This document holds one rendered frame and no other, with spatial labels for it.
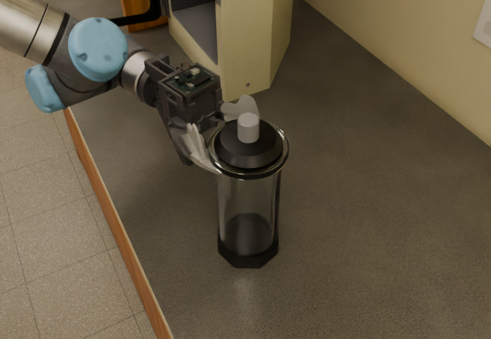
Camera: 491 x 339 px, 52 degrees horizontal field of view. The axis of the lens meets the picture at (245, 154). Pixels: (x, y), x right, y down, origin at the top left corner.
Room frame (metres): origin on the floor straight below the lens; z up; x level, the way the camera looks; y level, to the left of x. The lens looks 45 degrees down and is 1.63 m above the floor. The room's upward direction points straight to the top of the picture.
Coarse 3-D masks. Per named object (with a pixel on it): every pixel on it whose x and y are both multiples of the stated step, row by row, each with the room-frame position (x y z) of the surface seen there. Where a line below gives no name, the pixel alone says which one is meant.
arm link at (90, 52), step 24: (0, 0) 0.55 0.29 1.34; (24, 0) 0.56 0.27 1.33; (0, 24) 0.53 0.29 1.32; (24, 24) 0.54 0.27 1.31; (48, 24) 0.55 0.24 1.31; (72, 24) 0.57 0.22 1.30; (96, 24) 0.56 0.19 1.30; (24, 48) 0.53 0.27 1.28; (48, 48) 0.54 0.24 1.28; (72, 48) 0.53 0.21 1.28; (96, 48) 0.54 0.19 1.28; (120, 48) 0.55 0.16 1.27; (72, 72) 0.54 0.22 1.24; (96, 72) 0.52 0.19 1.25
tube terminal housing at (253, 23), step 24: (240, 0) 0.87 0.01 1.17; (264, 0) 0.89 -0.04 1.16; (288, 0) 1.04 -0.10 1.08; (216, 24) 0.87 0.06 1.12; (240, 24) 0.87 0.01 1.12; (264, 24) 0.89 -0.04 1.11; (288, 24) 1.06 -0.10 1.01; (192, 48) 0.99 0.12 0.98; (240, 48) 0.87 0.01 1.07; (264, 48) 0.89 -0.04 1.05; (216, 72) 0.88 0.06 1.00; (240, 72) 0.87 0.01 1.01; (264, 72) 0.89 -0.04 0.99; (240, 96) 0.87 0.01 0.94
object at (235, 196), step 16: (208, 144) 0.48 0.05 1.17; (288, 144) 0.48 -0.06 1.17; (224, 176) 0.45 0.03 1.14; (272, 176) 0.45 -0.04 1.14; (224, 192) 0.45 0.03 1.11; (240, 192) 0.44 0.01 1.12; (256, 192) 0.44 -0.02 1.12; (272, 192) 0.45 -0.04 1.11; (224, 208) 0.45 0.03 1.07; (240, 208) 0.44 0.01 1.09; (256, 208) 0.44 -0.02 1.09; (272, 208) 0.45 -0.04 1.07; (224, 224) 0.45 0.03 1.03; (240, 224) 0.44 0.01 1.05; (256, 224) 0.44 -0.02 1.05; (272, 224) 0.45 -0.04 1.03; (224, 240) 0.45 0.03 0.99; (240, 240) 0.44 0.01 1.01; (256, 240) 0.44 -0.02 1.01; (272, 240) 0.46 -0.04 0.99
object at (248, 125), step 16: (224, 128) 0.50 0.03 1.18; (240, 128) 0.47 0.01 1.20; (256, 128) 0.48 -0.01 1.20; (272, 128) 0.50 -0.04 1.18; (224, 144) 0.47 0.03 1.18; (240, 144) 0.47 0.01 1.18; (256, 144) 0.47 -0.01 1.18; (272, 144) 0.47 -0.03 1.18; (224, 160) 0.45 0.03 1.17; (240, 160) 0.44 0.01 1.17; (256, 160) 0.44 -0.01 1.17; (272, 160) 0.45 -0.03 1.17
